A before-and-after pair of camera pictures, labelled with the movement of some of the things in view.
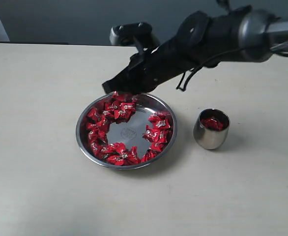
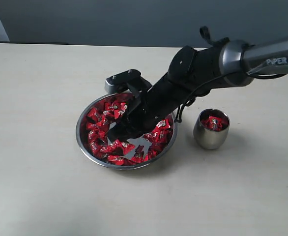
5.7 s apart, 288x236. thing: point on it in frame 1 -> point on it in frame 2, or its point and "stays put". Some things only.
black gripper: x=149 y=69 -> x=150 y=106
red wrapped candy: x=94 y=114 stays put
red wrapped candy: x=159 y=122 stays put
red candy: x=125 y=98 -> x=213 y=122
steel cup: x=211 y=129 stays put
